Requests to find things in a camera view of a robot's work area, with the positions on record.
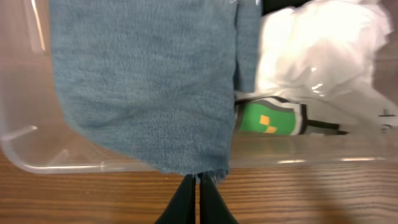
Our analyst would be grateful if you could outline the white t-shirt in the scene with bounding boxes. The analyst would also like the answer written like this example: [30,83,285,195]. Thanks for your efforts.
[235,1,397,136]

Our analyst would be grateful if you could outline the clear plastic storage bin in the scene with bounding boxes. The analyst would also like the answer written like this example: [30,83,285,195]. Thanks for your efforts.
[1,1,397,174]

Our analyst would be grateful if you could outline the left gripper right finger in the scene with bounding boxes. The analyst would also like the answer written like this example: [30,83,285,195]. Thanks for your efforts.
[199,173,239,224]

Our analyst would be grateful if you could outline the black garment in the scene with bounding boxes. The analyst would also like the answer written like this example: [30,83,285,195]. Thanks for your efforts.
[262,0,310,16]

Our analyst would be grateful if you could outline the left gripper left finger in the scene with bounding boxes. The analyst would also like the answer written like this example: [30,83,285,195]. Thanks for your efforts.
[155,175,196,224]

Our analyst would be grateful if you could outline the blue denim jeans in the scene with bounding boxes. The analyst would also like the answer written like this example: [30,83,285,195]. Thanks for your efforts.
[49,0,262,180]

